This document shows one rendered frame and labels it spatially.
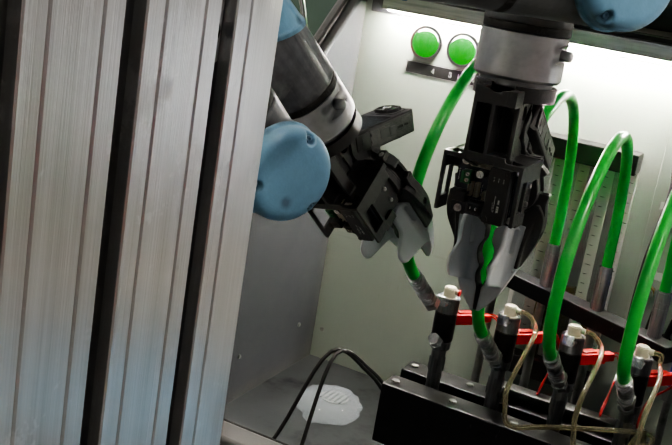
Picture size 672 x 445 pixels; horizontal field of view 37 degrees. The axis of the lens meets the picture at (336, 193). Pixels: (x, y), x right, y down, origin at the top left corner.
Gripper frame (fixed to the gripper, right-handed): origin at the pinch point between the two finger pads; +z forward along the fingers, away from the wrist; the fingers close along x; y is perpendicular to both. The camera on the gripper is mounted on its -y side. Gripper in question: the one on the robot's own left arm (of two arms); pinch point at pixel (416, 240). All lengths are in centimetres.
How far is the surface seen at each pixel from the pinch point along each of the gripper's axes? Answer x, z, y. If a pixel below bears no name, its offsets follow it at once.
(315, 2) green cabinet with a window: -201, 108, -189
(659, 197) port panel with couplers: 8.3, 30.9, -34.1
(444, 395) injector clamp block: -5.4, 24.8, 5.4
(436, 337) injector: -5.7, 18.4, 1.1
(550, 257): -0.6, 26.1, -18.4
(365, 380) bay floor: -36, 46, -4
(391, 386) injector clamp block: -10.7, 21.2, 7.6
